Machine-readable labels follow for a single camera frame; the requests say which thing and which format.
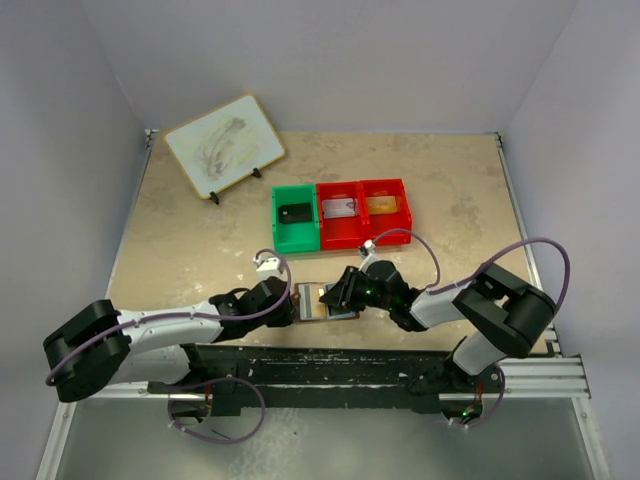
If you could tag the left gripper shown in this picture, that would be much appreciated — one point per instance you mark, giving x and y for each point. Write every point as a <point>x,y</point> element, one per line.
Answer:
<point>285,317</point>

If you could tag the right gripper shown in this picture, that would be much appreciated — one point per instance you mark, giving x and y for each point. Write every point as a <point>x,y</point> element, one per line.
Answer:
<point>342,293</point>

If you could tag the brown leather card holder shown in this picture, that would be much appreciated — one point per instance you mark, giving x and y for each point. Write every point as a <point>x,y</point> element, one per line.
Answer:
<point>306,298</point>

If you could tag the red plastic bin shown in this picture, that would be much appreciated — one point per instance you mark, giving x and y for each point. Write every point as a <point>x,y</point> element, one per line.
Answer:
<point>342,233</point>
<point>397,216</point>

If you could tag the green plastic bin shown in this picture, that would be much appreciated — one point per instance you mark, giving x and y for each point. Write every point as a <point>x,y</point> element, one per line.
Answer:
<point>299,237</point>

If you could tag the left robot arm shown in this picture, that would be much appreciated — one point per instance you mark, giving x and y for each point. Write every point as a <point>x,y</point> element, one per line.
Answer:
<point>102,345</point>

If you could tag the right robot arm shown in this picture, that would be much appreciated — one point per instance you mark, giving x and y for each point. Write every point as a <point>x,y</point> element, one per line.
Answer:
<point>508,314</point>

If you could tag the black VIP card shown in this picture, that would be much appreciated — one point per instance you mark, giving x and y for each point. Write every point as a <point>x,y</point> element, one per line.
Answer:
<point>295,213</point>

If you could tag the white magnetic stripe cards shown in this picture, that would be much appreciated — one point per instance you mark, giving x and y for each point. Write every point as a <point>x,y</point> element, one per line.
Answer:
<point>335,208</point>

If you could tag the gold VIP card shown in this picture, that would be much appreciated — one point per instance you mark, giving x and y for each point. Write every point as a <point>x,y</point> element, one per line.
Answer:
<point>383,205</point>

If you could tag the small whiteboard on stand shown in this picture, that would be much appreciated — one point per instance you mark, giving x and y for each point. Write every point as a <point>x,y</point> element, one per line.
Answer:
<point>225,146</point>

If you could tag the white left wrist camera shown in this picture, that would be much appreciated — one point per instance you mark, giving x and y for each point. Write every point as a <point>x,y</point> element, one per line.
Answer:
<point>268,267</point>

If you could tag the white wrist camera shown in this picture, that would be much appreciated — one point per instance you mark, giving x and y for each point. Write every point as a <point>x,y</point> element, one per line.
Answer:
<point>368,254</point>
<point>268,267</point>

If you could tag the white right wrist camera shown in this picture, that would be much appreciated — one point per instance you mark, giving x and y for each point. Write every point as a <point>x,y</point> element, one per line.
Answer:
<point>368,254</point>

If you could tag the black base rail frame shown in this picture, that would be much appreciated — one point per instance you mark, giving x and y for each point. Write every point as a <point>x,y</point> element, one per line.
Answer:
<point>228,379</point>

